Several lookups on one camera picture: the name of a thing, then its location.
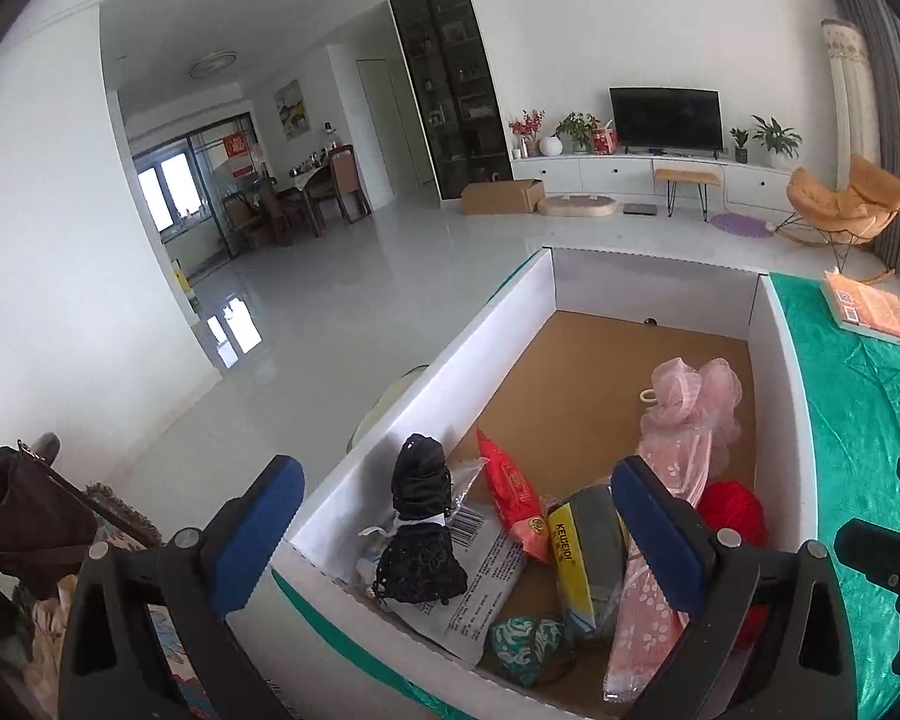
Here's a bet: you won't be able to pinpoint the dark brown bag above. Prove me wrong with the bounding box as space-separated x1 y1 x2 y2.
0 435 98 601

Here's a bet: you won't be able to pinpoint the white barcode packet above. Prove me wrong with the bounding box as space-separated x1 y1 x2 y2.
360 457 530 665

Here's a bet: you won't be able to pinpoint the grey curtain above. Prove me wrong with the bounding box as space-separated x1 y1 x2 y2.
832 0 900 293

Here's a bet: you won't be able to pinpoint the round ceiling lamp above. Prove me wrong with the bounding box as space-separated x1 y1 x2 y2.
190 52 237 80

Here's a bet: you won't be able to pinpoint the leafy green plant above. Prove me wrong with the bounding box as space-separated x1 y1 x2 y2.
555 112 601 153

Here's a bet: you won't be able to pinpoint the orange book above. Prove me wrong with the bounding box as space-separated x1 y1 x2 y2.
821 272 900 350

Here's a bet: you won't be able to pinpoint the red yarn ball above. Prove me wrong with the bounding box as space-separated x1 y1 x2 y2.
694 480 770 646

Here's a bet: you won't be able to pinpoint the black glass display cabinet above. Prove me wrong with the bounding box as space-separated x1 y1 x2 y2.
390 0 512 200

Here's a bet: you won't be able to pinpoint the dining table with chairs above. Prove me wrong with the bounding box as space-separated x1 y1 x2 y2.
221 146 372 248

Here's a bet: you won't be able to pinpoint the white television cabinet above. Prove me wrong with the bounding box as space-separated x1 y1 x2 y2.
510 154 803 215

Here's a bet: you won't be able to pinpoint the framed wall painting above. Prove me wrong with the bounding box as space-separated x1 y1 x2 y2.
274 79 305 140

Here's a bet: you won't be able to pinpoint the wooden bench with metal legs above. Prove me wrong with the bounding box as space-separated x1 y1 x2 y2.
654 167 722 220

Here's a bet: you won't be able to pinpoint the brown cardboard box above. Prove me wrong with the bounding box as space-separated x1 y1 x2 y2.
461 178 545 216

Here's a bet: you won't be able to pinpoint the red flowers in vase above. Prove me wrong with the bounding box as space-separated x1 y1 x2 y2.
508 109 547 158

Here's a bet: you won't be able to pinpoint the red packet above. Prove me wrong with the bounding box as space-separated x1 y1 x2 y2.
476 427 552 563

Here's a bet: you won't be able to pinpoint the black lace garment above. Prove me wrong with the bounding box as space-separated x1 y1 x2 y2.
371 433 470 605

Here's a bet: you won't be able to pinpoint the orange lounge chair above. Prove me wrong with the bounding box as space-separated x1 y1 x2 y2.
776 155 900 278

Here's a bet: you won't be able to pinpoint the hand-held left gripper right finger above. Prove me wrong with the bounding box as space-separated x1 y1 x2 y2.
611 456 860 720

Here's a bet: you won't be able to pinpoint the pink mesh bath sponge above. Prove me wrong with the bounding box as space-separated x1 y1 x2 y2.
640 358 743 481

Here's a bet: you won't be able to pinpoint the purple round mat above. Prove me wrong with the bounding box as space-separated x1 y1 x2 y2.
709 212 773 237

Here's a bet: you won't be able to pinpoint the white cardboard box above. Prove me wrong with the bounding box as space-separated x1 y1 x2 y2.
270 246 822 720

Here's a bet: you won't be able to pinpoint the green tablecloth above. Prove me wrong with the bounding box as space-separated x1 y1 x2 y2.
270 274 900 720

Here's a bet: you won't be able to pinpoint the beige pet bed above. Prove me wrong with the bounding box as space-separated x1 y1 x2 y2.
538 195 617 220

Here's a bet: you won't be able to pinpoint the black and yellow bag roll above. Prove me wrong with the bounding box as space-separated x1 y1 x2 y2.
544 484 635 642

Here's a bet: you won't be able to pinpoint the glass sliding door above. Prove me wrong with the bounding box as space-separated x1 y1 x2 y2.
131 112 260 271

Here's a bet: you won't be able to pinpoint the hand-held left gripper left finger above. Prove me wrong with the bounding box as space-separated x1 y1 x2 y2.
58 456 305 720

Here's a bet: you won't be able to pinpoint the large green potted plant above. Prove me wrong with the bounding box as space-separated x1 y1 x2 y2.
751 116 803 170

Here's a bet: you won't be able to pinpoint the black television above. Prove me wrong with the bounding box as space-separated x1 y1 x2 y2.
609 87 725 155

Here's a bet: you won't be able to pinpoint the teal patterned cloth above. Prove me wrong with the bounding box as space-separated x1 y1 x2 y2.
487 615 578 687

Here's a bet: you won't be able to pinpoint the covered standing air conditioner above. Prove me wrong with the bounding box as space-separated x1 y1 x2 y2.
821 19 882 188

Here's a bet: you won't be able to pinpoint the pink floral packet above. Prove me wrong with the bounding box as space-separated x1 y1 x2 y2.
604 420 721 698

